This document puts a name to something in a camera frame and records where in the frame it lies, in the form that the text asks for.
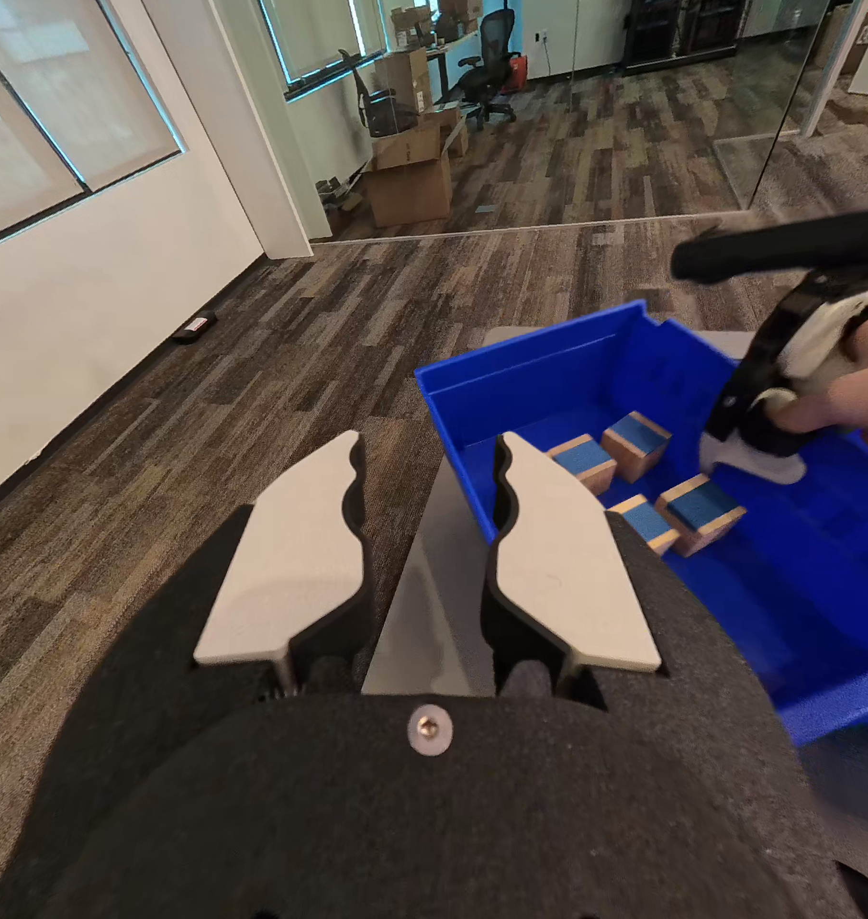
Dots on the small black floor device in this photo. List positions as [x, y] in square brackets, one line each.
[193, 327]

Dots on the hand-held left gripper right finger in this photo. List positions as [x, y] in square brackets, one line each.
[570, 574]

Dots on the wooden cube with blue stripe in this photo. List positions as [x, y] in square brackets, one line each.
[585, 459]
[699, 510]
[646, 520]
[635, 441]

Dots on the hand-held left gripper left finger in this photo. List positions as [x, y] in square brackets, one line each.
[290, 574]

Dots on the blue plastic bin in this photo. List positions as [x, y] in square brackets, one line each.
[764, 610]

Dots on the black office chair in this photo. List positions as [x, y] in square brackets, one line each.
[491, 64]
[380, 108]

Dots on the large cardboard box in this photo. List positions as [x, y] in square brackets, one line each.
[409, 194]

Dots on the glass partition panel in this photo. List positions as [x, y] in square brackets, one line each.
[750, 93]

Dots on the office desk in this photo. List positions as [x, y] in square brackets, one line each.
[441, 61]

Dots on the person's right hand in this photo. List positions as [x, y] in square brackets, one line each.
[857, 402]

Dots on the red container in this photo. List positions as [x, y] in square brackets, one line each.
[516, 75]

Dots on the black cabinet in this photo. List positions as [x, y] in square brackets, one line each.
[685, 32]

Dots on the stack of cardboard boxes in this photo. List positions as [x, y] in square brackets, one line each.
[434, 21]

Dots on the window with white blind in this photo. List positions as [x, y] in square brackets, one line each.
[61, 93]
[312, 36]

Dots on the tall cardboard box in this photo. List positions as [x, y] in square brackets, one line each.
[854, 39]

